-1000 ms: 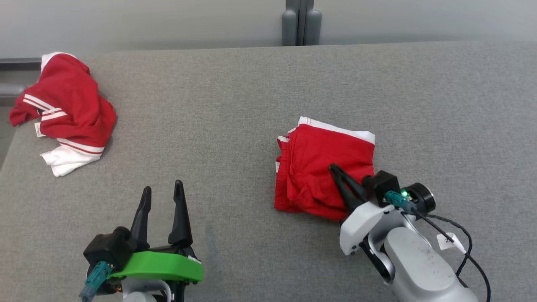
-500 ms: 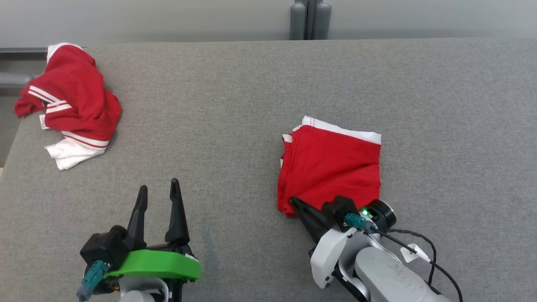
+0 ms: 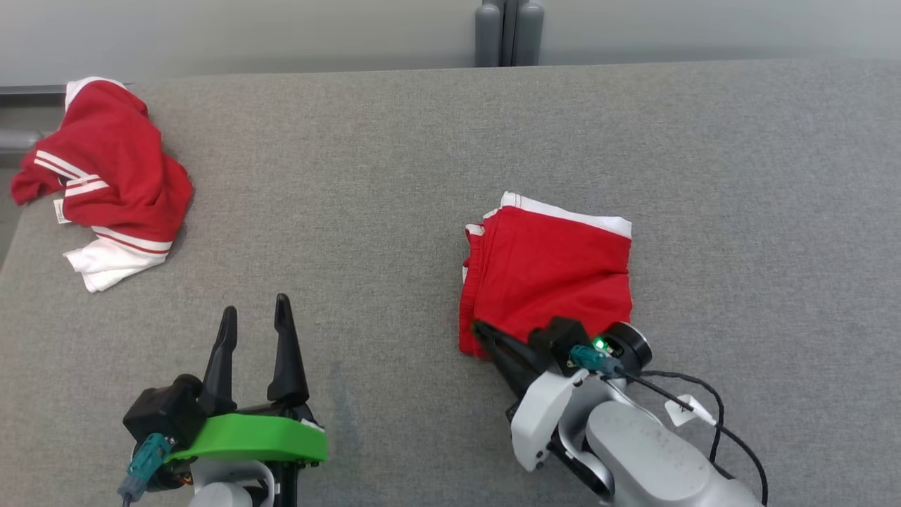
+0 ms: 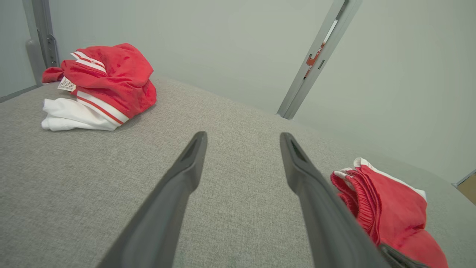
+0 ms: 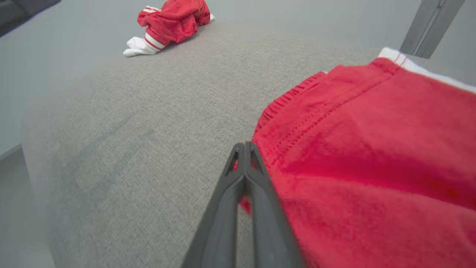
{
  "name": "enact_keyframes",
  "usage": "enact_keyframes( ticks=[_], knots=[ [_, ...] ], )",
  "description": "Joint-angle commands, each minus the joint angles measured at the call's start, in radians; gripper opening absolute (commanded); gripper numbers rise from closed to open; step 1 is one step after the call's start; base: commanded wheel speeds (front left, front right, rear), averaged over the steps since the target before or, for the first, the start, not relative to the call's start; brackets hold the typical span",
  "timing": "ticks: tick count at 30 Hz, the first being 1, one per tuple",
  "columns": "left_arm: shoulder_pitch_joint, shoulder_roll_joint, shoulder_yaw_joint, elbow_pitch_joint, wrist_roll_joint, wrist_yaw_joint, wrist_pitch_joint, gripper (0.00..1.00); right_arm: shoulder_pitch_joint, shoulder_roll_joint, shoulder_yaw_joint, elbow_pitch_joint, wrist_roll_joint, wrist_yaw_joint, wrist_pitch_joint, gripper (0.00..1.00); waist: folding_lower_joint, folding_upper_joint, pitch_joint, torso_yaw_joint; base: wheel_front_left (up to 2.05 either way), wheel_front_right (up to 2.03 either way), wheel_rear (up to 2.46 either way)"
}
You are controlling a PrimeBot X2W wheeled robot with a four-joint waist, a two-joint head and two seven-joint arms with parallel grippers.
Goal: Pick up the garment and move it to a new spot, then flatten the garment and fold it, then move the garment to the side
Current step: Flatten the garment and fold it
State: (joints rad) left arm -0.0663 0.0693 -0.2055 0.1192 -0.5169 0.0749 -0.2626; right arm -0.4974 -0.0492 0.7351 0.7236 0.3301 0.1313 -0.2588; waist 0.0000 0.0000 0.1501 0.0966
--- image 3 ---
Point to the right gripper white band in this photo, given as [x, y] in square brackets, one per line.
[545, 422]

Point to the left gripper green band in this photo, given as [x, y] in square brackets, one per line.
[253, 436]

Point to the red shorts white trim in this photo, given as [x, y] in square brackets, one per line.
[549, 274]

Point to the red shirt white sleeves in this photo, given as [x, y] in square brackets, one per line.
[120, 162]

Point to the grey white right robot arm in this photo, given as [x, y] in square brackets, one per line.
[654, 458]

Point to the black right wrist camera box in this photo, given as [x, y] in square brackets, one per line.
[559, 338]

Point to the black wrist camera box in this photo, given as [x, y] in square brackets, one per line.
[559, 338]
[165, 412]

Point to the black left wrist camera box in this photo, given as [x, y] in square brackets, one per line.
[165, 412]

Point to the grey partition post orange sticker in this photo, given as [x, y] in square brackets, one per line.
[508, 35]

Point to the grey wall base rail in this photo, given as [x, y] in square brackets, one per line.
[28, 90]

